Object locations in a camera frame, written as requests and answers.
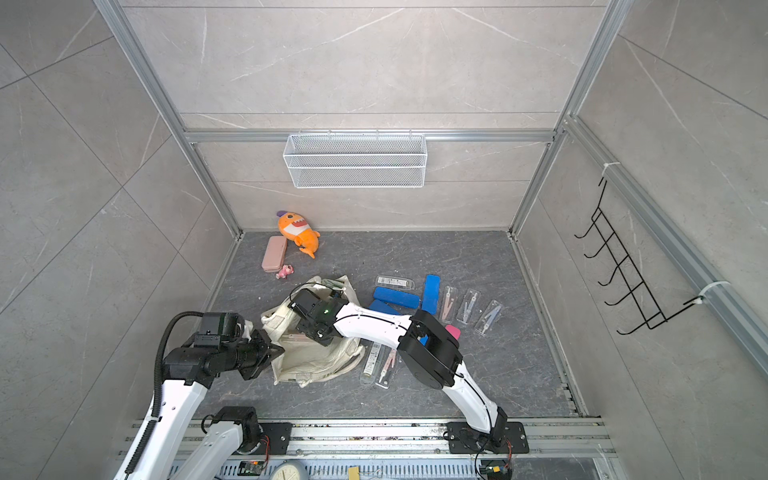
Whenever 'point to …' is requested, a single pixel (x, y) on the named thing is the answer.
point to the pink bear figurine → (285, 270)
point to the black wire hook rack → (624, 266)
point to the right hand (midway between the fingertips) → (306, 331)
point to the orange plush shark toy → (297, 229)
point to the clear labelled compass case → (399, 283)
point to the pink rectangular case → (274, 255)
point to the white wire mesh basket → (355, 161)
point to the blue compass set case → (431, 293)
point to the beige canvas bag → (304, 359)
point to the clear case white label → (369, 363)
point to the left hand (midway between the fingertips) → (289, 344)
